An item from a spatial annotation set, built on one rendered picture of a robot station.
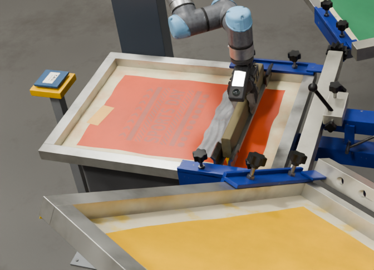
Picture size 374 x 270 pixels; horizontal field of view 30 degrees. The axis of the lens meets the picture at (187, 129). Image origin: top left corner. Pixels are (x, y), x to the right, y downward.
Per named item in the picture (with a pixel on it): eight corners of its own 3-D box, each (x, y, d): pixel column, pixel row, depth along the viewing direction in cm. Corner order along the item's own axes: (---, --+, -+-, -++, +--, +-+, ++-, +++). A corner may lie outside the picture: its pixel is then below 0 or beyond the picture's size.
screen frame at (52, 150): (40, 159, 227) (38, 150, 224) (112, 60, 268) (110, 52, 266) (278, 194, 201) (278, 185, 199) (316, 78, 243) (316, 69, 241)
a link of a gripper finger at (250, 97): (264, 104, 227) (257, 81, 222) (259, 116, 223) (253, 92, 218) (255, 105, 228) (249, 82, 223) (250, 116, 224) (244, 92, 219)
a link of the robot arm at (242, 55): (250, 51, 207) (223, 49, 209) (250, 64, 210) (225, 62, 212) (256, 37, 212) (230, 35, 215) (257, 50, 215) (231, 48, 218)
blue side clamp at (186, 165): (179, 185, 211) (176, 167, 207) (184, 173, 215) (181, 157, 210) (276, 199, 201) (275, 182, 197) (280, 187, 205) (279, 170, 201)
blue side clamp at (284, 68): (230, 79, 251) (228, 63, 246) (234, 72, 254) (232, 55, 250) (313, 88, 241) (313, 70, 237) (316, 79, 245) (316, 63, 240)
